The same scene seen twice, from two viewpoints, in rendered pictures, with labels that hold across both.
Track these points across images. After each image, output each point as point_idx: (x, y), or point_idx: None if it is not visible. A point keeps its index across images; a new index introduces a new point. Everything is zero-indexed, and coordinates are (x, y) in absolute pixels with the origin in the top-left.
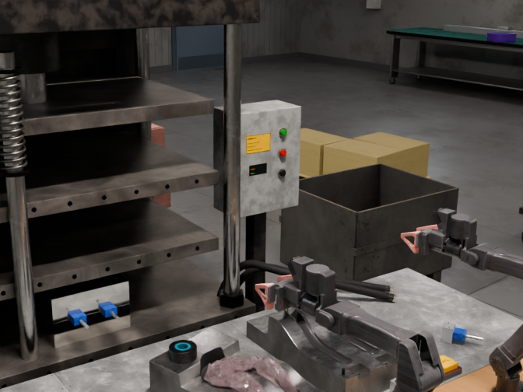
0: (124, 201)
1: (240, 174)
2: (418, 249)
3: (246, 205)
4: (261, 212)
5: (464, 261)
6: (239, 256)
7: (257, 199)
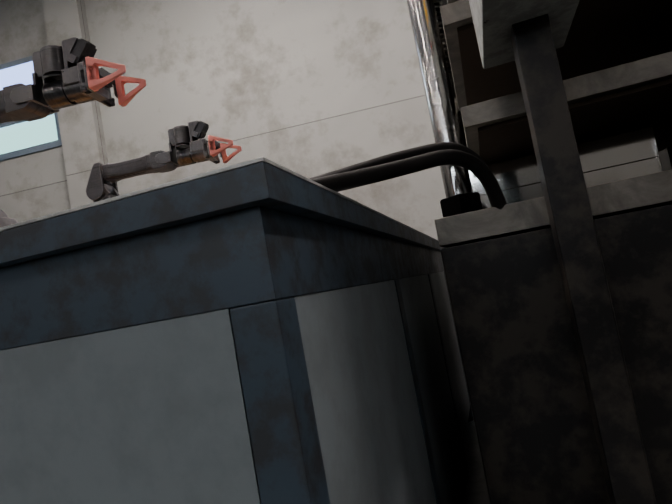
0: (454, 78)
1: (410, 7)
2: (119, 100)
3: (478, 40)
4: (482, 45)
5: (54, 112)
6: (435, 135)
7: (476, 21)
